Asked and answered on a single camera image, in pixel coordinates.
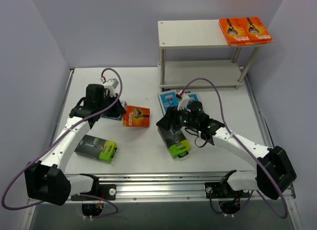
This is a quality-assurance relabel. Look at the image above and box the blue razor box left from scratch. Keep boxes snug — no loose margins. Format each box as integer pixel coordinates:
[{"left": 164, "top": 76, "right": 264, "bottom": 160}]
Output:
[{"left": 101, "top": 101, "right": 127, "bottom": 120}]

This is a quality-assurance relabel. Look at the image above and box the blue razor box middle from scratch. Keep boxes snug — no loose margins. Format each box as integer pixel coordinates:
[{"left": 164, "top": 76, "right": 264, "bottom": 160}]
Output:
[{"left": 158, "top": 90, "right": 178, "bottom": 115}]

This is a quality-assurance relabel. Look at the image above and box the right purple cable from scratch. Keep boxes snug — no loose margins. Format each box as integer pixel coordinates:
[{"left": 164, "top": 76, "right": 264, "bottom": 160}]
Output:
[{"left": 179, "top": 78, "right": 289, "bottom": 219}]

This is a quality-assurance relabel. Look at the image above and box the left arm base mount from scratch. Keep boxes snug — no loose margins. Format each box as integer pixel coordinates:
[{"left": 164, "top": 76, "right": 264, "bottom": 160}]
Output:
[{"left": 79, "top": 184, "right": 119, "bottom": 220}]

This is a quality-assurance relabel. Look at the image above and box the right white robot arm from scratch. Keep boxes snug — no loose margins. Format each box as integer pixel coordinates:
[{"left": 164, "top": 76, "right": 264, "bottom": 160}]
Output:
[{"left": 157, "top": 101, "right": 297, "bottom": 200}]

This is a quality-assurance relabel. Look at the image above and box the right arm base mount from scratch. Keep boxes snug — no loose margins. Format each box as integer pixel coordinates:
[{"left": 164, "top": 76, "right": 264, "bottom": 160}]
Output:
[{"left": 204, "top": 182, "right": 251, "bottom": 217}]

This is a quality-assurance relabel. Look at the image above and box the orange razor box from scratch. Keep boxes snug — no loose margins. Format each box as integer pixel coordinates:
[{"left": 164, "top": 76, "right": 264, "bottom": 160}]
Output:
[
  {"left": 123, "top": 105, "right": 150, "bottom": 128},
  {"left": 218, "top": 18, "right": 251, "bottom": 46},
  {"left": 240, "top": 17, "right": 273, "bottom": 44}
]

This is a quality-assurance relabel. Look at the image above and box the black green razor box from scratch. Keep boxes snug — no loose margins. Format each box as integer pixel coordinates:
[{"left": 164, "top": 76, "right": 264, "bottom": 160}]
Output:
[
  {"left": 158, "top": 127, "right": 191, "bottom": 159},
  {"left": 74, "top": 135, "right": 117, "bottom": 164}
]

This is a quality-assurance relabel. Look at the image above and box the black green razor box left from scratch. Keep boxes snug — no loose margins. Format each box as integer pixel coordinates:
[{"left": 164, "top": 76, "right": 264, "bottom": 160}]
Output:
[{"left": 74, "top": 135, "right": 117, "bottom": 164}]

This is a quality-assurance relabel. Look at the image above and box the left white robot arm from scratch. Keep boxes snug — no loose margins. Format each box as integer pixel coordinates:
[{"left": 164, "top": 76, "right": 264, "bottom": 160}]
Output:
[{"left": 24, "top": 79, "right": 124, "bottom": 206}]

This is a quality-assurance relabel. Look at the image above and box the blue razor box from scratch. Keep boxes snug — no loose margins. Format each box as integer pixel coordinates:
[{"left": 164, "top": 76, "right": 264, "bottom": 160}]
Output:
[
  {"left": 158, "top": 90, "right": 178, "bottom": 115},
  {"left": 185, "top": 91, "right": 201, "bottom": 102},
  {"left": 101, "top": 101, "right": 127, "bottom": 120}
]

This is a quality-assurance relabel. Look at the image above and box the aluminium rail frame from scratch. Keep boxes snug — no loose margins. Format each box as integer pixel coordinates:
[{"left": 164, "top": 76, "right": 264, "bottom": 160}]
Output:
[{"left": 26, "top": 172, "right": 297, "bottom": 208}]

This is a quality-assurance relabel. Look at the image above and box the orange razor box front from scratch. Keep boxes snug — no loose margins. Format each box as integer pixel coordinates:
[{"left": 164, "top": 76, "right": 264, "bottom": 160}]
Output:
[{"left": 218, "top": 18, "right": 251, "bottom": 46}]

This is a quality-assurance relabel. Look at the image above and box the white two-tier shelf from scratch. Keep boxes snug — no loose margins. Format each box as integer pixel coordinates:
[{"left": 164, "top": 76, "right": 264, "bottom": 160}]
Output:
[{"left": 158, "top": 19, "right": 261, "bottom": 90}]

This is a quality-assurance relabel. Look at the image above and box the blue razor box right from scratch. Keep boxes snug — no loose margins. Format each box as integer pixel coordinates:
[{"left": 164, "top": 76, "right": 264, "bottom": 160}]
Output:
[{"left": 185, "top": 91, "right": 201, "bottom": 102}]

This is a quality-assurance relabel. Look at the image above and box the black green razor box centre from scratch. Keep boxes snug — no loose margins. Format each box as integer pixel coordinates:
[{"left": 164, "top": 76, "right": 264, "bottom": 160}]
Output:
[{"left": 158, "top": 127, "right": 191, "bottom": 159}]

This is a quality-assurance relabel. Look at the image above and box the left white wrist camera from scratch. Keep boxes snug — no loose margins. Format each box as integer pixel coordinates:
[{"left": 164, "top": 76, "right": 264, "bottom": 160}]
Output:
[{"left": 100, "top": 77, "right": 119, "bottom": 97}]

